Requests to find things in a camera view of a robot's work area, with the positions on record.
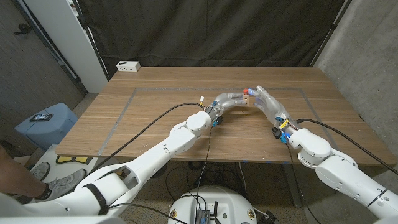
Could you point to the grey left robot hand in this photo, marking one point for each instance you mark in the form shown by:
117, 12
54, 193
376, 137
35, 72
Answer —
226, 102

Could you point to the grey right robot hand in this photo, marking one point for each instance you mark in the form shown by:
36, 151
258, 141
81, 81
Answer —
272, 105

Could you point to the wooden block with holes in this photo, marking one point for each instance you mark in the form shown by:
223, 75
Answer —
246, 100

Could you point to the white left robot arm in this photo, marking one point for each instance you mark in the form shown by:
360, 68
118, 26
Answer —
149, 161

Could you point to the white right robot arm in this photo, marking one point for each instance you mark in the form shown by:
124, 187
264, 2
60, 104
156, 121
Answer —
342, 174

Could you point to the black backdrop curtain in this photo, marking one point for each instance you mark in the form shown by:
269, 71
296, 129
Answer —
211, 31

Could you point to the grey table leg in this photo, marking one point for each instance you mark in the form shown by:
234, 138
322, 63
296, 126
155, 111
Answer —
292, 186

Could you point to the black backdrop stand pole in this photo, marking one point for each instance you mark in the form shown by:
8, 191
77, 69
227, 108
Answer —
329, 29
90, 37

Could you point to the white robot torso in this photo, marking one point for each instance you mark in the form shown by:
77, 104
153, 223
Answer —
230, 202

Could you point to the white power strip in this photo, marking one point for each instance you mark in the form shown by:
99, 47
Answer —
128, 66

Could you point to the small grey electronics module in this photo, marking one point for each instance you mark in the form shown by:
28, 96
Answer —
202, 217

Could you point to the white floor mat yellow print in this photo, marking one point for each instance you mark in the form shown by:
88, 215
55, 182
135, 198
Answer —
93, 161

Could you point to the blue plastic bin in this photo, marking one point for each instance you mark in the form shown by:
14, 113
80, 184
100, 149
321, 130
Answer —
59, 127

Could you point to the grey sneaker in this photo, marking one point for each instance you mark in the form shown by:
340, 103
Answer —
40, 171
65, 183

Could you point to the person's bare leg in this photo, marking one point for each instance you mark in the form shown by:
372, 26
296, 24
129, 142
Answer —
18, 182

